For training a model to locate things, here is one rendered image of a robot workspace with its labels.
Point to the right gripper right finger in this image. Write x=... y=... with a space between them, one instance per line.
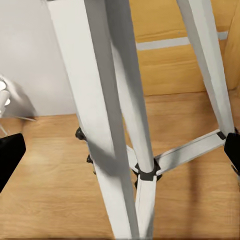
x=232 y=149

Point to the door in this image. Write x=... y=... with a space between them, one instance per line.
x=165 y=55

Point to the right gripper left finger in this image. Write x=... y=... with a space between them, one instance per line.
x=12 y=149

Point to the camera tripod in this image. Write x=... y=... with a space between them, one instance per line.
x=97 y=47

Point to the digital camera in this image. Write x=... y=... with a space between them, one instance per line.
x=158 y=177

